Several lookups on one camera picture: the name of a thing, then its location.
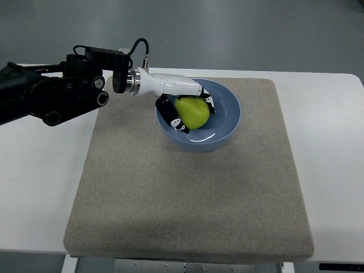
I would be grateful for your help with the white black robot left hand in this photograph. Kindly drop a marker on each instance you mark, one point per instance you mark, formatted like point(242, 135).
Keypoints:
point(140, 82)

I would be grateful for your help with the green pear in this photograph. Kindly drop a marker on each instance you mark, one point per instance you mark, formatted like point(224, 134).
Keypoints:
point(193, 111)

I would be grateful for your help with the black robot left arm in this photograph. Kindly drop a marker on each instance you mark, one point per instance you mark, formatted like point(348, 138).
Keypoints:
point(61, 92)

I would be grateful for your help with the blue bowl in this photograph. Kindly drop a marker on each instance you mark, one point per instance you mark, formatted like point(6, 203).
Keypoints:
point(218, 128)

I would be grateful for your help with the upper metal floor plate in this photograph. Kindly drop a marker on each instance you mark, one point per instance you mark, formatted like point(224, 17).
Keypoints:
point(124, 50)

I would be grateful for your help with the beige felt mat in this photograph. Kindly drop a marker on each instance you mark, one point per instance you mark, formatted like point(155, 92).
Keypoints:
point(142, 197)

